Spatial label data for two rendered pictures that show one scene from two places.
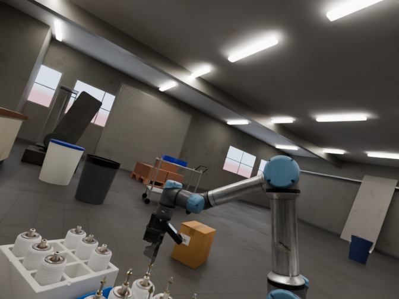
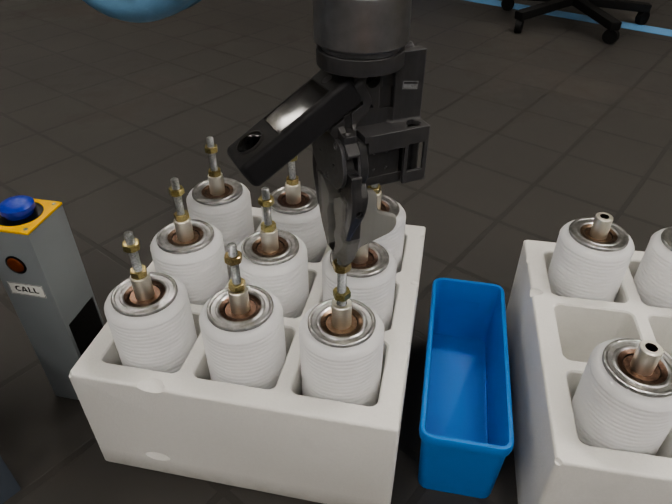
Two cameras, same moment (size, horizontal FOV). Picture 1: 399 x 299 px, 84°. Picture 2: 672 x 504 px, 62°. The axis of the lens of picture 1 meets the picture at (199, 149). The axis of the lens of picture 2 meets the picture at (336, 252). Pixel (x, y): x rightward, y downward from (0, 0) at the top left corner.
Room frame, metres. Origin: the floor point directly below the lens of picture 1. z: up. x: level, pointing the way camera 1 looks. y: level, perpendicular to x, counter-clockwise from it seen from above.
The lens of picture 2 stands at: (1.42, -0.12, 0.69)
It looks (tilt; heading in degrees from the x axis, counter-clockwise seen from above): 37 degrees down; 159
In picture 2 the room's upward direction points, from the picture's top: straight up
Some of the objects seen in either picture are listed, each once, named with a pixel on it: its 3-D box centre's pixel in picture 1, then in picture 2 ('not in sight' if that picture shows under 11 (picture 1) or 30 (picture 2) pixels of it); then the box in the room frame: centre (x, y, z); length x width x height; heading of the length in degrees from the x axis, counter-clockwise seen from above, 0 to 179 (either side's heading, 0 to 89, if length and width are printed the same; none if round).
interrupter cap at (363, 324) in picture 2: (144, 284); (341, 322); (1.01, 0.05, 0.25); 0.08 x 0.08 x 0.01
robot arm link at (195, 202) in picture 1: (191, 201); not in sight; (0.98, -0.04, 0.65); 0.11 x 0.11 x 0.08; 63
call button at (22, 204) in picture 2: not in sight; (18, 209); (0.75, -0.27, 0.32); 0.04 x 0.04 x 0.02
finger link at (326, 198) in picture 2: (149, 254); (351, 209); (0.99, 0.06, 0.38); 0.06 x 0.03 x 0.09; 92
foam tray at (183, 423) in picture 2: not in sight; (278, 334); (0.85, 0.01, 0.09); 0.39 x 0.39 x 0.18; 57
